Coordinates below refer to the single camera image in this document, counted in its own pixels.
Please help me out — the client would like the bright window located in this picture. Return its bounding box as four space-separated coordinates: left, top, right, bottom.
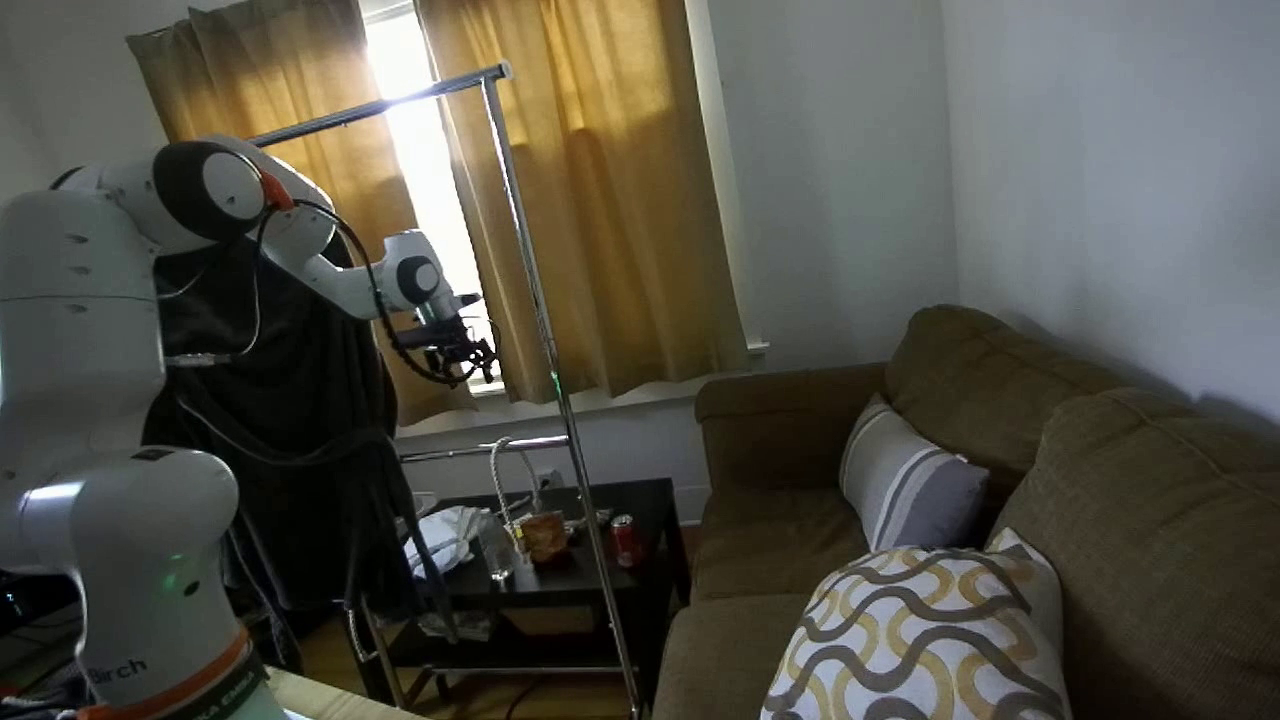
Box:
354 0 509 392

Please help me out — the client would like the narrow mustard curtain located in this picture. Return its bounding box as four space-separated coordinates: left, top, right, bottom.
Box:
125 0 477 429

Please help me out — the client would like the wavy patterned pillow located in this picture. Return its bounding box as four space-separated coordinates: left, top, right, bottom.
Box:
754 524 1076 720

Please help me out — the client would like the wide mustard curtain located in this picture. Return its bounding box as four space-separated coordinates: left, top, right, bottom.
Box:
412 0 751 408

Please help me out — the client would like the black coffee table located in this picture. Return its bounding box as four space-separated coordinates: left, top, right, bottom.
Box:
352 476 694 712

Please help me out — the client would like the white rope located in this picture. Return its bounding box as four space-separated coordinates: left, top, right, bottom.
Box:
484 432 560 535

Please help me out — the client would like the olive brown sofa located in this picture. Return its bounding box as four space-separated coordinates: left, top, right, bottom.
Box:
650 301 1280 720

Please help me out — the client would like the orange snack item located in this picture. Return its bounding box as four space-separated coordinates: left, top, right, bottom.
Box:
516 508 578 565

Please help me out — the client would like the metal garment rack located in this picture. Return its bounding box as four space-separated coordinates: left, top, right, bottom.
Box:
244 60 655 720

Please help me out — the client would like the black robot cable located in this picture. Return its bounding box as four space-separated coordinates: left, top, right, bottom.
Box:
155 196 477 392

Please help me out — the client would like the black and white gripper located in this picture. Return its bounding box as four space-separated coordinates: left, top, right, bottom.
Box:
397 291 509 392

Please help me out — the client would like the red can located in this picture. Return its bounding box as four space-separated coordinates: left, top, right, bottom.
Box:
606 513 639 571

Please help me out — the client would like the clear glass bottle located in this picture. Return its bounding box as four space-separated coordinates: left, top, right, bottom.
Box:
477 520 518 591

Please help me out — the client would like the white crumpled cloth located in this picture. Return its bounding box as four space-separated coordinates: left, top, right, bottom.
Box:
400 498 499 581

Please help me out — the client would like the black hanging garment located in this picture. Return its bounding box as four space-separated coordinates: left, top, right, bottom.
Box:
135 236 418 631

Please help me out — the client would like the grey striped pillow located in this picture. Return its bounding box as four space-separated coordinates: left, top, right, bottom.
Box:
834 392 994 557

